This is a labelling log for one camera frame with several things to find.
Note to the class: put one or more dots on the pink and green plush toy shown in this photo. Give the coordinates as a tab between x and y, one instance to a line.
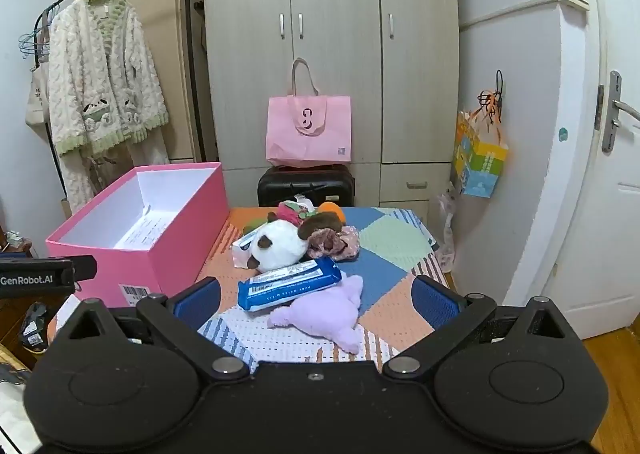
292	211

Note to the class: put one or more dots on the black suitcase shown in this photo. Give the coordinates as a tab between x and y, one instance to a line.
300	186

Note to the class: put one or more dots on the white tissue packet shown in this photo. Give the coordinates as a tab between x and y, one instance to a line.
240	250

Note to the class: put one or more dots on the dark bag with white label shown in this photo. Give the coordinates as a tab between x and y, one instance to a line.
35	329

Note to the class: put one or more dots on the colourful gift bag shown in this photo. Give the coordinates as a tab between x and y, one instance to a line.
477	159

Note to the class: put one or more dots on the light blue clothes hanger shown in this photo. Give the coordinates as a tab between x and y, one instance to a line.
32	47

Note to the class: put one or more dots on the pink tote bag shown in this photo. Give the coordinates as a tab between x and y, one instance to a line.
310	134

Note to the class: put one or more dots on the blue wet wipes pack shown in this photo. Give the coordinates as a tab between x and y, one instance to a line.
285	286

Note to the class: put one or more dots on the brown soft toy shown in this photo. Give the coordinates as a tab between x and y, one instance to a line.
320	224

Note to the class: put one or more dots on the white plastic bag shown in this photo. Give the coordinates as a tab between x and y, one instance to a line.
446	229

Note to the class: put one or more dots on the pink cardboard box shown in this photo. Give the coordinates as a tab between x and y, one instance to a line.
175	234

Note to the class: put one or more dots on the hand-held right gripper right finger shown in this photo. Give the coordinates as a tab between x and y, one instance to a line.
436	303

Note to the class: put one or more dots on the orange ball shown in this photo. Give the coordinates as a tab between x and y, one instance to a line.
332	209

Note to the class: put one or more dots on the beige wooden board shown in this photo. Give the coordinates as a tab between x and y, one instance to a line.
150	9

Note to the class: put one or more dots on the white door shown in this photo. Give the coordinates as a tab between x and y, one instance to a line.
575	184

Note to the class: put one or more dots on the white panda plush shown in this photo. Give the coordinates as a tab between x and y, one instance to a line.
280	244

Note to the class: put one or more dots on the white paper sheet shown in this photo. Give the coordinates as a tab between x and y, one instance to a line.
145	230

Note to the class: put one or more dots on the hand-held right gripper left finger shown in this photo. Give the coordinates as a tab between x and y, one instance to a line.
197	303

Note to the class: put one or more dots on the cream fluffy robe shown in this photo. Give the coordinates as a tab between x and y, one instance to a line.
100	84

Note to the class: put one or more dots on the purple plush toy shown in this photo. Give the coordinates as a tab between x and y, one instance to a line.
325	314

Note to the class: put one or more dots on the canvas tote bag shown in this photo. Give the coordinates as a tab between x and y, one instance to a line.
37	104

